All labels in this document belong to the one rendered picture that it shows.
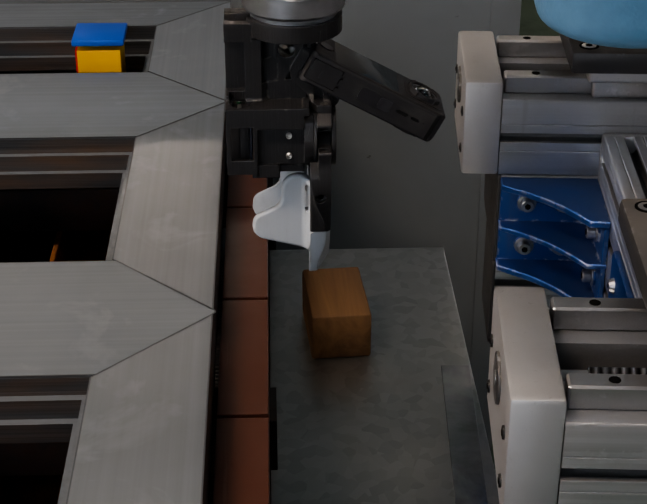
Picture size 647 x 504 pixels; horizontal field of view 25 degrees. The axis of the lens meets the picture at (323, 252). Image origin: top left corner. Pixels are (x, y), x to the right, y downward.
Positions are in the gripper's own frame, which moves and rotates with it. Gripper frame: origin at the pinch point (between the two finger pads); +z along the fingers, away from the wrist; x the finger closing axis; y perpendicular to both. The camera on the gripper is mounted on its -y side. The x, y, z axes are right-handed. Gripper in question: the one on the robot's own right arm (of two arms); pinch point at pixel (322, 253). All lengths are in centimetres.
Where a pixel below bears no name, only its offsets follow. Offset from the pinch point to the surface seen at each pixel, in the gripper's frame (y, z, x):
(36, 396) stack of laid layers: 22.0, 7.4, 8.3
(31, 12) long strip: 34, 5, -75
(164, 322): 12.7, 5.6, 0.7
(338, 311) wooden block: -2.5, 19.1, -23.4
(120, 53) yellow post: 21, 5, -60
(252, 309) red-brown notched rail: 5.8, 9.6, -7.9
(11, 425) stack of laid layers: 23.9, 9.1, 9.5
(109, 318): 17.1, 5.6, -0.1
